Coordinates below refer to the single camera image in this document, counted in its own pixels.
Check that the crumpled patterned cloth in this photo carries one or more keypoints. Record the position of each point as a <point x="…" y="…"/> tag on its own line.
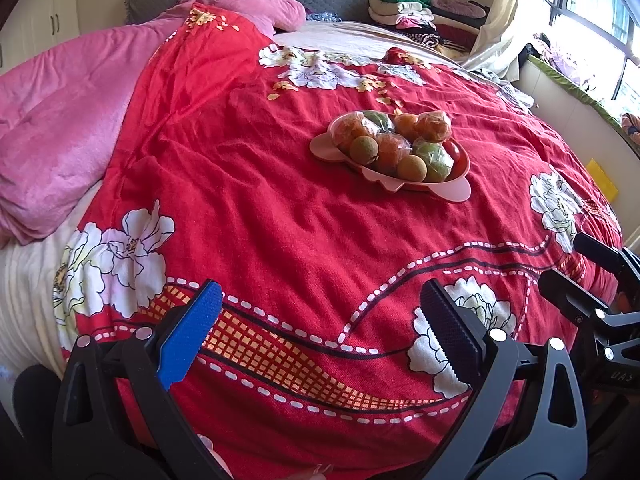
<point x="506" y="90"/>

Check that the orange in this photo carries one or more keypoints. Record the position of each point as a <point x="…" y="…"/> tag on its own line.
<point x="392" y="147"/>
<point x="434" y="126"/>
<point x="348" y="128"/>
<point x="405" y="125"/>

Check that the wrapped green fruit front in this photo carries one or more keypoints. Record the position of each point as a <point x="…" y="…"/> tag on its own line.
<point x="438" y="161"/>

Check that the pink pillow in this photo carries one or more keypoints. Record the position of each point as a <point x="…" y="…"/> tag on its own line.
<point x="269" y="16"/>

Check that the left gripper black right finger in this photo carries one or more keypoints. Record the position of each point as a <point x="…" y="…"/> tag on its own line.
<point x="458" y="331"/>

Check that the wrapped green fruit back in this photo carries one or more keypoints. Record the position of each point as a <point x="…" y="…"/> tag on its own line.
<point x="382" y="120"/>

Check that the salmon pink fruit bowl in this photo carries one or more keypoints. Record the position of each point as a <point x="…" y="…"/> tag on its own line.
<point x="456" y="189"/>

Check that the cream curtain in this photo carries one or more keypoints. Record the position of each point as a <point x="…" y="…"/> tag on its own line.
<point x="510" y="25"/>

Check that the beige bed sheet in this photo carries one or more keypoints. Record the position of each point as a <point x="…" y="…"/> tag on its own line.
<point x="357" y="39"/>

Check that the pink quilt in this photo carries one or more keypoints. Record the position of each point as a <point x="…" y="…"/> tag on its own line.
<point x="61" y="113"/>

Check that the brown longan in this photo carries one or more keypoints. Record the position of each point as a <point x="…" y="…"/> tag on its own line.
<point x="412" y="168"/>
<point x="363" y="150"/>

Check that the red floral blanket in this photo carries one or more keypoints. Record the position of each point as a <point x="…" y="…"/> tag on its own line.
<point x="321" y="355"/>

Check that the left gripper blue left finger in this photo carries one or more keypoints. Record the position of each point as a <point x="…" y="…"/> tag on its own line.
<point x="186" y="332"/>

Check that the white wardrobe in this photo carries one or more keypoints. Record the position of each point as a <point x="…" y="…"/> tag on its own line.
<point x="35" y="26"/>

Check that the yellow paper note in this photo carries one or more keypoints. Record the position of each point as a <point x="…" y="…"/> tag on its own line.
<point x="603" y="181"/>

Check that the pile of folded clothes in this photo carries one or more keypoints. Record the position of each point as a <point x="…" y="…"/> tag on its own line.
<point x="450" y="27"/>

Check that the wrapped green fruit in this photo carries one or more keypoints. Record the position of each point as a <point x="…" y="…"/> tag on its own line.
<point x="438" y="161"/>
<point x="382" y="120"/>

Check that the orange striped cushion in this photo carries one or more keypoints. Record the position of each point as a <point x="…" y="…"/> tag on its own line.
<point x="630" y="124"/>

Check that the window with dark frame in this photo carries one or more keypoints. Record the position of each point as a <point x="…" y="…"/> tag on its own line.
<point x="595" y="44"/>

